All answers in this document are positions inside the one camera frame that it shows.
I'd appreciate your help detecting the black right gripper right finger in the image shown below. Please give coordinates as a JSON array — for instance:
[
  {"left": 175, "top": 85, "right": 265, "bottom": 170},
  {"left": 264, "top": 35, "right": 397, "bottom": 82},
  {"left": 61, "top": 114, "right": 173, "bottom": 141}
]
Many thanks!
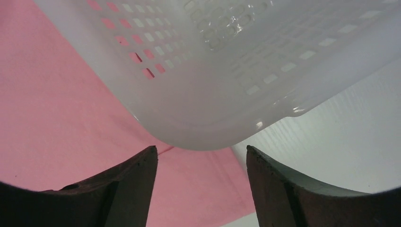
[{"left": 246, "top": 145, "right": 401, "bottom": 227}]

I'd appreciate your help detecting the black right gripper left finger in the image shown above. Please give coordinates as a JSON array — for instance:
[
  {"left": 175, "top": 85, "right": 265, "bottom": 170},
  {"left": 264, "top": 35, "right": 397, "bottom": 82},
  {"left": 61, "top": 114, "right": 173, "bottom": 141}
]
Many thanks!
[{"left": 0, "top": 146, "right": 158, "bottom": 227}]

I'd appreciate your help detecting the pink t-shirt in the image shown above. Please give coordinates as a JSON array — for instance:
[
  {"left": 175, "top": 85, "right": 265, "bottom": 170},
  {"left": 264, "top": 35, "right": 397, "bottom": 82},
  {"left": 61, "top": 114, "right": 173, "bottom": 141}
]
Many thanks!
[{"left": 0, "top": 0, "right": 258, "bottom": 227}]

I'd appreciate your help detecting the white plastic basket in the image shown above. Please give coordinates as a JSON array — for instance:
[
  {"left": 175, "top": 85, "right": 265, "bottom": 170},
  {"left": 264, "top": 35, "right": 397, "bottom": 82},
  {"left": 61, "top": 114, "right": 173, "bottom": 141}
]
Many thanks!
[{"left": 36, "top": 0, "right": 401, "bottom": 151}]

